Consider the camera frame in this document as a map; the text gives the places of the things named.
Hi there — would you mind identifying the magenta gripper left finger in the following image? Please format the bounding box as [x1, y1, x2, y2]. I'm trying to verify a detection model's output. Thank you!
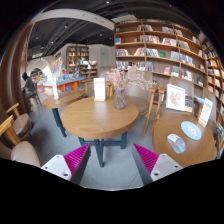
[40, 143, 92, 185]

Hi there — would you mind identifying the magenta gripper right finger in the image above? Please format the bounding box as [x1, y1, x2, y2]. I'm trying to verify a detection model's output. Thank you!
[131, 143, 184, 186]

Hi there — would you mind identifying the round blue mouse pad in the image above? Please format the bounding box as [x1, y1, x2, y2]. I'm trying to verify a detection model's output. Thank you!
[181, 121, 202, 140]

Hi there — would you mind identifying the round wooden centre table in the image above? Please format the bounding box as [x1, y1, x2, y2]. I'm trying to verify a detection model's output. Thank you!
[61, 97, 138, 166]

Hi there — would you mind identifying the round wooden table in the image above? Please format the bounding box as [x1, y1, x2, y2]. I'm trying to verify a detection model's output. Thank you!
[61, 97, 138, 166]
[43, 90, 84, 136]
[152, 113, 217, 169]

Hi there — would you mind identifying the round wooden table right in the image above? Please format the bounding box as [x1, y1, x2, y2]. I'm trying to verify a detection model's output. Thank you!
[152, 113, 217, 169]

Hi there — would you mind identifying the beige cushioned chair near left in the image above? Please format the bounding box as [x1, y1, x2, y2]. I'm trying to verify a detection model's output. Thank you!
[0, 115, 42, 168]

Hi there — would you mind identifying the beige chair behind centre table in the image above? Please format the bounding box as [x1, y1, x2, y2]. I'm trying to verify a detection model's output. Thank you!
[123, 70, 159, 137]

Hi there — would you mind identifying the round wooden table left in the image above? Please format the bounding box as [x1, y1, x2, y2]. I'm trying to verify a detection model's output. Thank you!
[43, 90, 84, 136]

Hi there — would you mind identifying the wooden armchair far left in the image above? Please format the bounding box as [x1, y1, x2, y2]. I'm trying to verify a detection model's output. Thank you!
[6, 103, 32, 140]

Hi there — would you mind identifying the framed picture with red art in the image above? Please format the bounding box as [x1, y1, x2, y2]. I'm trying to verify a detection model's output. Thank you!
[166, 84, 185, 111]

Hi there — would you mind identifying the blue display counter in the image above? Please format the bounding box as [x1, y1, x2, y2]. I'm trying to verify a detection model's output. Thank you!
[38, 77, 84, 96]

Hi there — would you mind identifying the white table sign centre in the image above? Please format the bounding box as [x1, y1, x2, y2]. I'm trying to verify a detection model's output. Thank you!
[94, 78, 106, 101]

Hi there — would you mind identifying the seated person in dark clothes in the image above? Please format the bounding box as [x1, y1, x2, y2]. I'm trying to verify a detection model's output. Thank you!
[22, 72, 35, 110]

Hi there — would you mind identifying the white sign on left table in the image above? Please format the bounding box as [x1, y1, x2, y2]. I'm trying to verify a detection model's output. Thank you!
[52, 76, 59, 100]

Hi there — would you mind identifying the white and red menu card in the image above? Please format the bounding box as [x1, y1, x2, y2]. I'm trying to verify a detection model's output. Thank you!
[198, 98, 213, 127]

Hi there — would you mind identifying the glass vase with dried flowers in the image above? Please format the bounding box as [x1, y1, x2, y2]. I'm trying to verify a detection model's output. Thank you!
[106, 67, 152, 110]

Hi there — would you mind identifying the far wooden bookshelf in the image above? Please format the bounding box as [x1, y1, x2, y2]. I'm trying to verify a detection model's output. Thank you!
[66, 45, 89, 74]

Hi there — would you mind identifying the large wooden bookshelf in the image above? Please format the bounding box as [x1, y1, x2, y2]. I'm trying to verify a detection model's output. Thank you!
[113, 19, 224, 134]

